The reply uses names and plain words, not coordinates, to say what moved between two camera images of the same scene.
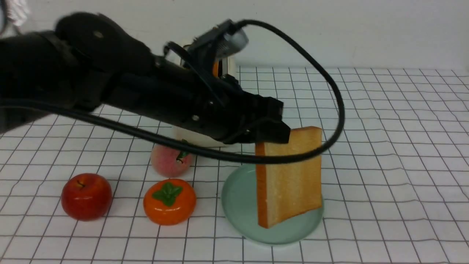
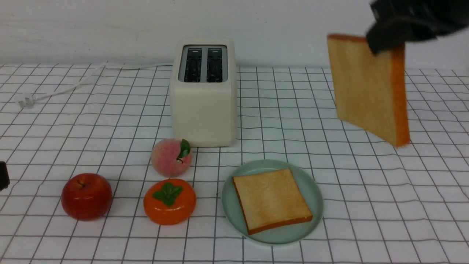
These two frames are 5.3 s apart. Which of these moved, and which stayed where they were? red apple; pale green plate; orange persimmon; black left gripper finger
Moved: black left gripper finger
Stayed: red apple; orange persimmon; pale green plate
